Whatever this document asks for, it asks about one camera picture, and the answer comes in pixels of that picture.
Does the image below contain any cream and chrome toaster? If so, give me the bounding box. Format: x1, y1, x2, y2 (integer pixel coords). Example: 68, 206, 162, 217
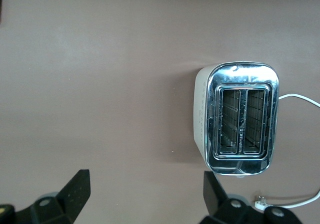
194, 61, 280, 178

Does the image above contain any white toaster power cord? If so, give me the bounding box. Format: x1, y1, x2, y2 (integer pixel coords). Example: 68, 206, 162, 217
253, 93, 320, 210

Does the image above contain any brown table cover sheet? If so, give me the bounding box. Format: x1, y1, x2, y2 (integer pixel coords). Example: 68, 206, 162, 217
0, 0, 320, 224

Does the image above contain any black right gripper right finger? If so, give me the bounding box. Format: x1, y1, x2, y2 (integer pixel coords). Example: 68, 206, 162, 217
202, 171, 266, 224

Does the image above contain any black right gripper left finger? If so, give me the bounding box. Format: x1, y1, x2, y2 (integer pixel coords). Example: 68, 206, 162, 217
14, 168, 91, 224

